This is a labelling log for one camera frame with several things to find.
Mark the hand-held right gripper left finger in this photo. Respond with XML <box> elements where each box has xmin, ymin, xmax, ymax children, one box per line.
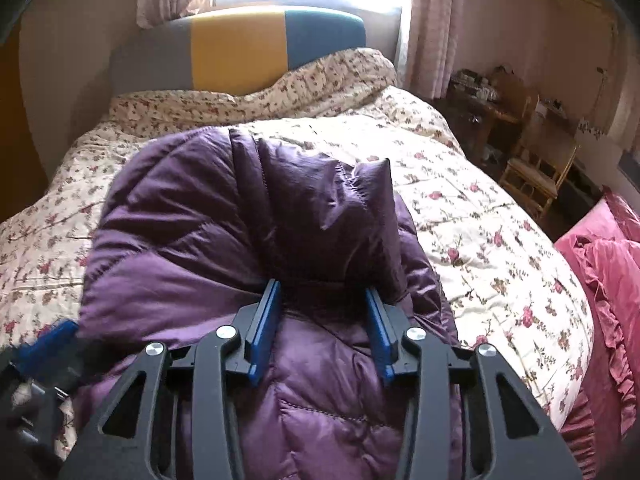
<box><xmin>60</xmin><ymin>277</ymin><xmax>283</xmax><ymax>480</ymax></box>

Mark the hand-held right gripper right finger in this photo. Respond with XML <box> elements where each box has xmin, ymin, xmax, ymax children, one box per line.
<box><xmin>364</xmin><ymin>287</ymin><xmax>583</xmax><ymax>480</ymax></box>

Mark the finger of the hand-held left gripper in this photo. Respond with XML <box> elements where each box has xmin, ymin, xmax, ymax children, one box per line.
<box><xmin>15</xmin><ymin>322</ymin><xmax>82</xmax><ymax>387</ymax></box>

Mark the purple down jacket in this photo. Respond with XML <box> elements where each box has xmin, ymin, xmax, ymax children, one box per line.
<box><xmin>75</xmin><ymin>126</ymin><xmax>467</xmax><ymax>480</ymax></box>

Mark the floral quilt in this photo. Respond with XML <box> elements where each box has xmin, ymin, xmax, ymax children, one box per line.
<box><xmin>0</xmin><ymin>85</ymin><xmax>596</xmax><ymax>463</ymax></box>

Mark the yellow wooden wardrobe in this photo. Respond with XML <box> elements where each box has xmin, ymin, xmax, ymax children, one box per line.
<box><xmin>0</xmin><ymin>25</ymin><xmax>49</xmax><ymax>224</ymax></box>

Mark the pink ruffled bedding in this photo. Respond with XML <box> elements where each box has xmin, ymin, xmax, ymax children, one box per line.
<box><xmin>552</xmin><ymin>187</ymin><xmax>640</xmax><ymax>480</ymax></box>

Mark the wooden chair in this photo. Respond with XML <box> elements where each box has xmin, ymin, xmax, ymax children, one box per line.
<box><xmin>499</xmin><ymin>102</ymin><xmax>582</xmax><ymax>218</ymax></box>

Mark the wooden side table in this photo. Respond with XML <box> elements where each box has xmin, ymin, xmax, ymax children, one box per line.
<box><xmin>442</xmin><ymin>65</ymin><xmax>533</xmax><ymax>163</ymax></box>

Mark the grey yellow blue headboard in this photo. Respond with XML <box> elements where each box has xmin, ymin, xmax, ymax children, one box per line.
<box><xmin>110</xmin><ymin>5</ymin><xmax>367</xmax><ymax>98</ymax></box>

